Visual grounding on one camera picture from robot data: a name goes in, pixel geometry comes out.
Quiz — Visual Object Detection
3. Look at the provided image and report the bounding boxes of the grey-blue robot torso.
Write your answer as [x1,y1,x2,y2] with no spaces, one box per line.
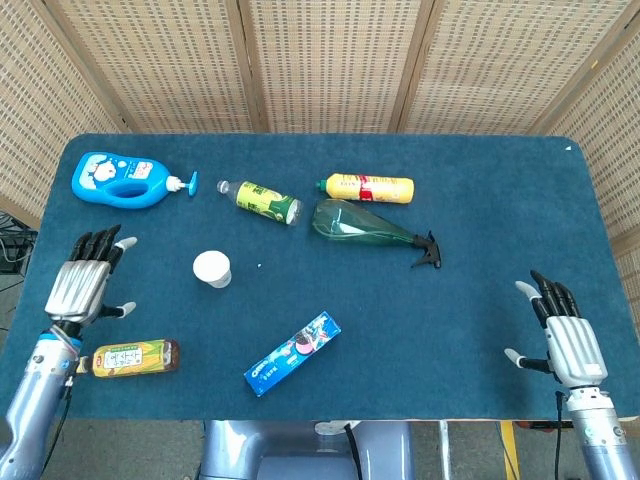
[198,419,416,480]

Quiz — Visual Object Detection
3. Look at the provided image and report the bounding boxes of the black cables on floor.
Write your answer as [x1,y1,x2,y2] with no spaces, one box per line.
[0,212,39,275]

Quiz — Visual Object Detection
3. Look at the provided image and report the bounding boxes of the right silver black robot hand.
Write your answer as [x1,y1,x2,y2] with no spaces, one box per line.
[503,269,610,389]

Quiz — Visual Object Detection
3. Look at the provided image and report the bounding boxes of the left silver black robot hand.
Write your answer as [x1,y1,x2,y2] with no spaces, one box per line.
[43,224,139,329]

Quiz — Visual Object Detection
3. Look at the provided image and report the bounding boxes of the woven bamboo folding screen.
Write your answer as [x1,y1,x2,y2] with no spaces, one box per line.
[0,0,640,331]

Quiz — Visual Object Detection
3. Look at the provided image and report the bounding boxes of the black torso cable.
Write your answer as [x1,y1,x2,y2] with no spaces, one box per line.
[343,422,364,480]

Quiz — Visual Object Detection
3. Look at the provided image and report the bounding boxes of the blue felt table cover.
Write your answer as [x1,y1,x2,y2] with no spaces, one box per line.
[0,132,632,422]

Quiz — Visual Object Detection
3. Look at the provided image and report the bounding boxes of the white floral paper cup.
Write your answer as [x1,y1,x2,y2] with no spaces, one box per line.
[192,249,233,290]

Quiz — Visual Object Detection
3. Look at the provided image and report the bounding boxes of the blue detergent pump bottle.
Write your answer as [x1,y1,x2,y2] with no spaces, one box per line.
[71,151,200,210]

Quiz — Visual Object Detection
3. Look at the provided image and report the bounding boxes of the green transparent spray bottle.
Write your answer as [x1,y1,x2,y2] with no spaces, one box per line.
[312,198,444,270]

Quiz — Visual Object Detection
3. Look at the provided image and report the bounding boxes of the blue Oreo cookie box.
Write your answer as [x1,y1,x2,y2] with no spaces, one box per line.
[243,310,343,399]

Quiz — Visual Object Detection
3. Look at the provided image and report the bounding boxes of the green label tea bottle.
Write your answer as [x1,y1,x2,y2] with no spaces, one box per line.
[216,179,305,228]

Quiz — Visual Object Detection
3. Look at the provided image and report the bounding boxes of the yellow plastic bottle red label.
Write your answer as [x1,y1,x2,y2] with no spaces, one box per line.
[314,172,416,205]

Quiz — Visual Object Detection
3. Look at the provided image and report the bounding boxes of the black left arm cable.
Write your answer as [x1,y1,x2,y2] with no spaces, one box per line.
[47,374,75,471]

